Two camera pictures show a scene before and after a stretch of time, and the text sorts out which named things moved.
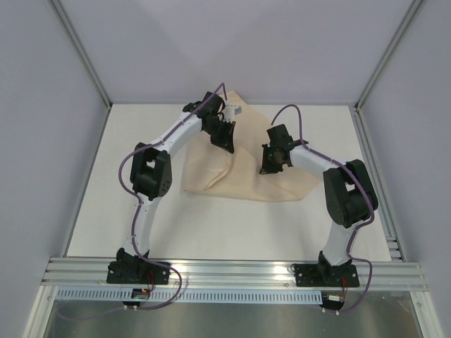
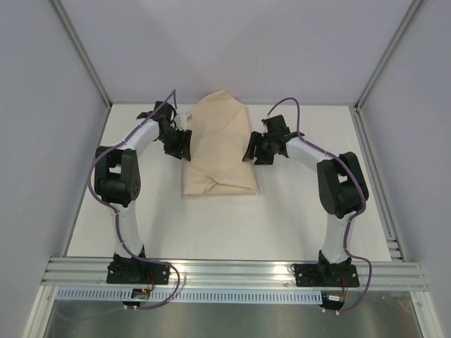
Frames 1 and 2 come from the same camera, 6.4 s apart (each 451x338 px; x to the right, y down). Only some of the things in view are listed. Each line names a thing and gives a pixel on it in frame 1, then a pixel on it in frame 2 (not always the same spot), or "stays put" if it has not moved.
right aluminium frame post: (411, 12) stays put
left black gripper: (226, 141) → (182, 148)
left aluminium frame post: (81, 52) stays put
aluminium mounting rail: (88, 272) stays put
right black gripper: (269, 163) → (261, 146)
